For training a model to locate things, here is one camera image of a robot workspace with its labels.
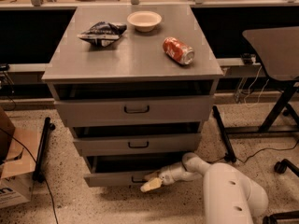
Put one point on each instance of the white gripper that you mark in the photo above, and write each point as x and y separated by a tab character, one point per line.
168	175

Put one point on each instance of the grey bottom drawer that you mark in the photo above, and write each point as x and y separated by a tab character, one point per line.
126	170

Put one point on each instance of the grey drawer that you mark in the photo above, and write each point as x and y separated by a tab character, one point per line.
126	170
142	144
153	110

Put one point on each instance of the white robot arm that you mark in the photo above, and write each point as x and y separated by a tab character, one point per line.
230	197

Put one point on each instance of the grey middle drawer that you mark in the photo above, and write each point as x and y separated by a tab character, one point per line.
142	144

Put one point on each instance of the grey top drawer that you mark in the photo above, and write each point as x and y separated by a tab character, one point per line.
153	110

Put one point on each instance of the grey drawer cabinet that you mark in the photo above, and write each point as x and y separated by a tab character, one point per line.
135	66

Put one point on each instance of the black floor stand bar right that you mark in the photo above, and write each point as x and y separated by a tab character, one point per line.
230	154

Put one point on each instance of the black floor stand bar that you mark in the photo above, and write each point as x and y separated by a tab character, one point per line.
47	129
230	154

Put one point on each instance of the black floor stand bar left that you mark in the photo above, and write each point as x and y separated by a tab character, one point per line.
47	129

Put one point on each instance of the black chair base leg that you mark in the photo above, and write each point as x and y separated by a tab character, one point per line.
274	218

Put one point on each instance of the black chair caster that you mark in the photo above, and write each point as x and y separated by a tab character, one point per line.
281	167

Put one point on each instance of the red soda can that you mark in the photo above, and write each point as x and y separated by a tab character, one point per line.
178	51

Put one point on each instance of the cardboard box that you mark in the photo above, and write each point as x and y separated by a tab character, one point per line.
18	152

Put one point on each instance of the dark chip bag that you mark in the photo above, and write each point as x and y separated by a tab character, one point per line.
103	33

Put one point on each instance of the white paper bowl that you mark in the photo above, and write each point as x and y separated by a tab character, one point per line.
144	21

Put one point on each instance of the grey side table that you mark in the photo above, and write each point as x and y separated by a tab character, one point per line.
278	50

